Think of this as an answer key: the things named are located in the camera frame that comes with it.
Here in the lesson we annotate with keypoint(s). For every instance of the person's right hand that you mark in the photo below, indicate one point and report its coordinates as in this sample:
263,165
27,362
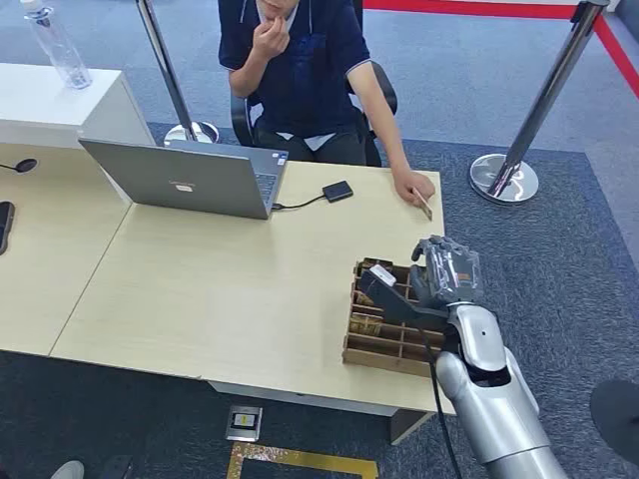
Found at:
270,36

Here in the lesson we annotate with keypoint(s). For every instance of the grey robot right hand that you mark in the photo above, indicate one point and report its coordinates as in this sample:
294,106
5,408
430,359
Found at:
449,274

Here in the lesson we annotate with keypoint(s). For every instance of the person's left hand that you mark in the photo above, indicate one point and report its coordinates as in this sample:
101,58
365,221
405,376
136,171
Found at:
409,185

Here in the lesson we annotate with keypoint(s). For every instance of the beige card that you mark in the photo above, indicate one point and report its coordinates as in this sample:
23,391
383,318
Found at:
424,206

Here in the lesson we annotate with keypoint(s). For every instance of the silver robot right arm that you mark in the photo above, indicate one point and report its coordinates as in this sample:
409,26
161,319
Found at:
499,403

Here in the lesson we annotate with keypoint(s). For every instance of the person's left forearm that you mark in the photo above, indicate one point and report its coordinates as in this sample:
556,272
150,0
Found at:
381,112

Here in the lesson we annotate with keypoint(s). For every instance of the person's right forearm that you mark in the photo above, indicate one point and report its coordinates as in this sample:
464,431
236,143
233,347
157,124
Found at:
247,76

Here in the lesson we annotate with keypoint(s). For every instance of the person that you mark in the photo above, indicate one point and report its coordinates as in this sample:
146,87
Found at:
310,73

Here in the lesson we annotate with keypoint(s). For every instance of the brown card stack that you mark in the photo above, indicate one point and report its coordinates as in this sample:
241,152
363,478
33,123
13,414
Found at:
362,297
365,324

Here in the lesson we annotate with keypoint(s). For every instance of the wooden divided card box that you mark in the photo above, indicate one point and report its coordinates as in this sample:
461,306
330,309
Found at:
379,360

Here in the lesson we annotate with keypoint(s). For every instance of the black external drive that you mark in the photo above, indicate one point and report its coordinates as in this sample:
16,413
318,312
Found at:
338,191

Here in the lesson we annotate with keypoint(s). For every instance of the black office chair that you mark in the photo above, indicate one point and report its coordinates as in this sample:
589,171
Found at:
387,86

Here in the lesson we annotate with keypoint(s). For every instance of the white desk leg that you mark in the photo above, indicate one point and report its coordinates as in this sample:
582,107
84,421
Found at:
409,426

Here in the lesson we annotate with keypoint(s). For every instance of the grey laptop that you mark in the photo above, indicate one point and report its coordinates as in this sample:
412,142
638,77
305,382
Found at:
189,178

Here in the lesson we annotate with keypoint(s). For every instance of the red barrier belt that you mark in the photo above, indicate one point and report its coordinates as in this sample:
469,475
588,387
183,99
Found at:
474,8
616,53

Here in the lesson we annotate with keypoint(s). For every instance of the black round base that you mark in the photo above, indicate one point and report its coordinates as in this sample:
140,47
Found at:
618,420

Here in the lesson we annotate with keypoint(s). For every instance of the clear plastic water bottle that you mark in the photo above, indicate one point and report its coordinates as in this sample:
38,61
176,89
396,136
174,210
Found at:
60,53

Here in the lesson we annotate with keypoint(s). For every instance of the white cabinet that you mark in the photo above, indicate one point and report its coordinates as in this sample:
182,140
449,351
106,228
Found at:
44,99

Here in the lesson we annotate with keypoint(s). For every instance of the metal floor outlet box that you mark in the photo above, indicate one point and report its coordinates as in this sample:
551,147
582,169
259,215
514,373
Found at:
243,423

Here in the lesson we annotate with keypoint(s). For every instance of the black computer mouse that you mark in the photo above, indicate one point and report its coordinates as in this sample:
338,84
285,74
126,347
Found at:
4,225

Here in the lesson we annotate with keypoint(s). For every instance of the grey shoe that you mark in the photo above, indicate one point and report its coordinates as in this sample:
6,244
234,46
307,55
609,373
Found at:
69,471

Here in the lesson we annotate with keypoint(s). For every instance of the dark grey camera mount bracket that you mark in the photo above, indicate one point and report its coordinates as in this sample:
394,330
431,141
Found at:
394,305

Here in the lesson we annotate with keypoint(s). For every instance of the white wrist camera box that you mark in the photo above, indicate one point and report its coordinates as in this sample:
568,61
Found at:
383,275

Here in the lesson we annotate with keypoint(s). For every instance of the chrome stanchion post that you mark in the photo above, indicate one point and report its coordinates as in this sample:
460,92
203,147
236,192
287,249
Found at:
170,79
544,99

